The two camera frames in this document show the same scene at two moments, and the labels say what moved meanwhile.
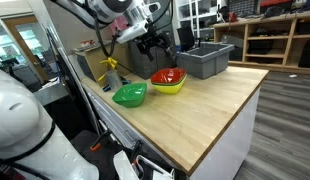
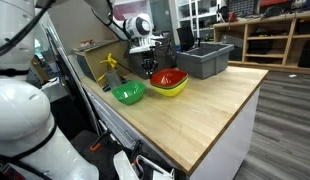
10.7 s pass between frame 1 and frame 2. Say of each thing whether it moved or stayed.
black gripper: moved
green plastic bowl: stayed
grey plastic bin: stayed
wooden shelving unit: stayed
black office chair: stayed
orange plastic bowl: moved
